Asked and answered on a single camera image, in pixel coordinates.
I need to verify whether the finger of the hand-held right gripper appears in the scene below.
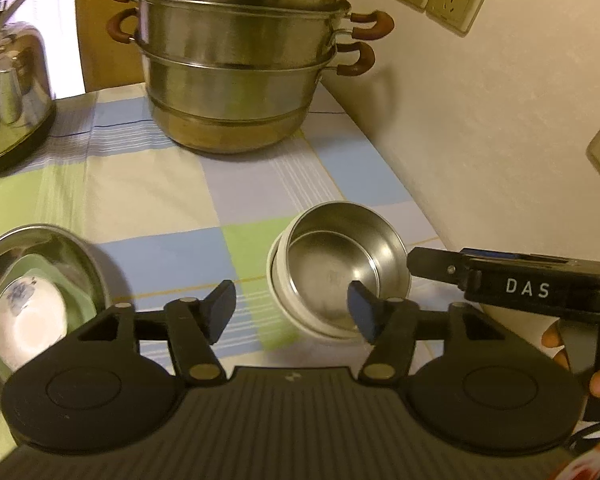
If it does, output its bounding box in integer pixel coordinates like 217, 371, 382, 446
406, 246, 481, 292
460, 247, 600, 264

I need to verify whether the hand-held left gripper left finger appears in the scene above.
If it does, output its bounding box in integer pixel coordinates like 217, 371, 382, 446
77, 280, 237, 380

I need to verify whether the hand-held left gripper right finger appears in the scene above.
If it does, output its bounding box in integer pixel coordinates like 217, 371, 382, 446
346, 281, 508, 381

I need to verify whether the stainless steel bowl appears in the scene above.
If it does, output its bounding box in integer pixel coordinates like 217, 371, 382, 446
280, 201, 412, 334

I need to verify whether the steel basin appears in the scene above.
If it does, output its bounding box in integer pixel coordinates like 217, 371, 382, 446
0, 223, 112, 386

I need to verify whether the white floral saucer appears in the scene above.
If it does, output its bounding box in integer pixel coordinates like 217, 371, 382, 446
0, 275, 65, 369

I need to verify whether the checked tablecloth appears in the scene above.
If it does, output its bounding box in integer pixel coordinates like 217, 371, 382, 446
0, 82, 447, 461

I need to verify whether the white red patterned cloth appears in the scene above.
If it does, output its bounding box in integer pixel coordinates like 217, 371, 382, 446
555, 420, 600, 480

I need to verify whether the stainless steel steamer pot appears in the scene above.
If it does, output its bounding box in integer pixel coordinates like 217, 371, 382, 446
106, 0, 396, 156

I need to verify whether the wooden board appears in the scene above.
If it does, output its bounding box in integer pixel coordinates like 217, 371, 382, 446
75, 0, 154, 97

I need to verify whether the stainless steel kettle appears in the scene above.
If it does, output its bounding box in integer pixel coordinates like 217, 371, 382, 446
0, 0, 57, 181

